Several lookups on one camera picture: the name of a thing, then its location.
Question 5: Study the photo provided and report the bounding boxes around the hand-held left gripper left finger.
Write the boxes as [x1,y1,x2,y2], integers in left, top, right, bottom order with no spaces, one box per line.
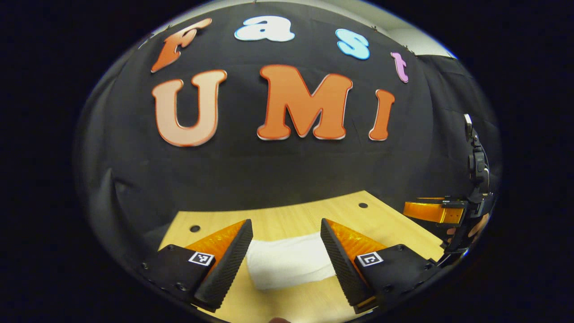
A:
[139,218,254,314]

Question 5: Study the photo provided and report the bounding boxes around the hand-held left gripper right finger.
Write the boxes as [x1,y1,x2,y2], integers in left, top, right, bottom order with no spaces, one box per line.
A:
[320,218,443,315]

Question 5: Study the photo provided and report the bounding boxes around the white jeans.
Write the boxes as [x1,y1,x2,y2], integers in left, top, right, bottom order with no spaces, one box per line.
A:
[245,231,337,291]

